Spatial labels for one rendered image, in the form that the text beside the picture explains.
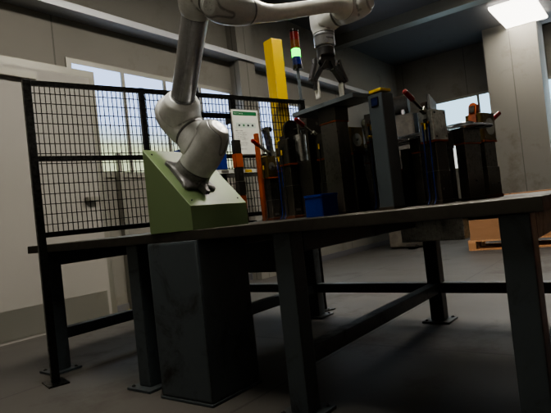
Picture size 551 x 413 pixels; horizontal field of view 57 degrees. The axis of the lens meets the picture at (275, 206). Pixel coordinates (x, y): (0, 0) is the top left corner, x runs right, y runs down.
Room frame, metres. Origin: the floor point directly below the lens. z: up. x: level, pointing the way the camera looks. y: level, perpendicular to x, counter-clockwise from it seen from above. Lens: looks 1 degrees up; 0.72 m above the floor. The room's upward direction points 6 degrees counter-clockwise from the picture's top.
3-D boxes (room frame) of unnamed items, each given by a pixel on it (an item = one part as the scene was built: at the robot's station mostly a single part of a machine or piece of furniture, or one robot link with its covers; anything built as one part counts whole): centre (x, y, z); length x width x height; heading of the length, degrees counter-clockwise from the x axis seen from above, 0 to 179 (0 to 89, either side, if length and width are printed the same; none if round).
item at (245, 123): (3.39, 0.14, 1.30); 0.23 x 0.02 x 0.31; 128
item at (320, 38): (2.12, -0.28, 1.43); 0.09 x 0.09 x 0.06
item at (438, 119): (1.95, -0.63, 0.88); 0.12 x 0.07 x 0.36; 128
